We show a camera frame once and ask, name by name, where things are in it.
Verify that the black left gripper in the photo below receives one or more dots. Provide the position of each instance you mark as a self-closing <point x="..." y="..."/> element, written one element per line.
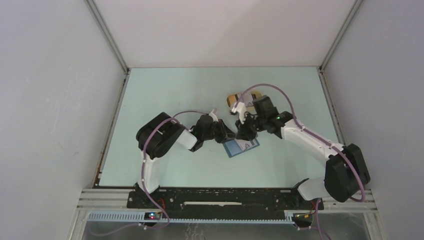
<point x="225" y="133"/>

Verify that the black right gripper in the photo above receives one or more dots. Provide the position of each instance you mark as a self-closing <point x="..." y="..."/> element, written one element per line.
<point x="243" y="132"/>

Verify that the white card with picture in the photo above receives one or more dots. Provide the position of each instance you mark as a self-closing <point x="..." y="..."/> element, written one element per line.
<point x="245" y="144"/>

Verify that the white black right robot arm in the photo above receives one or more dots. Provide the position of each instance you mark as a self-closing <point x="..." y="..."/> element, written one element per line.
<point x="345" y="174"/>

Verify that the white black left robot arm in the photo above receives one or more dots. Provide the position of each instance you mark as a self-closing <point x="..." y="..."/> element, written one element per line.
<point x="158" y="136"/>

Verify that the stack of cards in tray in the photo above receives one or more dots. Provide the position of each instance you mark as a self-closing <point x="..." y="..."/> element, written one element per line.
<point x="248" y="99"/>

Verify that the orange card with black stripe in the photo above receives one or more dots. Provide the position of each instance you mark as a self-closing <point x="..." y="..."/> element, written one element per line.
<point x="232" y="99"/>

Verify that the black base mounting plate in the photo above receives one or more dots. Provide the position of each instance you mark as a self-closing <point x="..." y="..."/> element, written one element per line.
<point x="226" y="211"/>

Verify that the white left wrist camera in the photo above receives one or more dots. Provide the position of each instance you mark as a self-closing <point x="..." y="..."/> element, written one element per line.
<point x="213" y="115"/>

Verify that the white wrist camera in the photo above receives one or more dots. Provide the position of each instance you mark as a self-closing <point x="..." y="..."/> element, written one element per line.
<point x="213" y="115"/>
<point x="239" y="108"/>

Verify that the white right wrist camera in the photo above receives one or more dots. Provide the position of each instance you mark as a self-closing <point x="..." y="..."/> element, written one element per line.
<point x="239" y="108"/>

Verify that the grey cable duct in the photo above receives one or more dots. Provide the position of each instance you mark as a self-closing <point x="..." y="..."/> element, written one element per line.
<point x="149" y="217"/>

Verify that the aluminium frame rail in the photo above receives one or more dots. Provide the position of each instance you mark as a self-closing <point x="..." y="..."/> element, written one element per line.
<point x="172" y="198"/>

